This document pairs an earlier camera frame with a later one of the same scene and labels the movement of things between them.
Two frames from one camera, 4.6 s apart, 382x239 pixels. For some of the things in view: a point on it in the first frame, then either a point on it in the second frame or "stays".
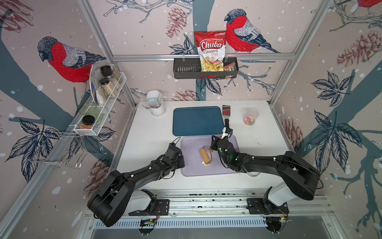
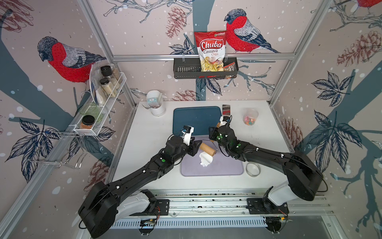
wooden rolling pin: (205, 157) → (208, 149)
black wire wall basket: (190, 68) stays
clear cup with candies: (250, 117) stays
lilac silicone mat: (191, 147) stays
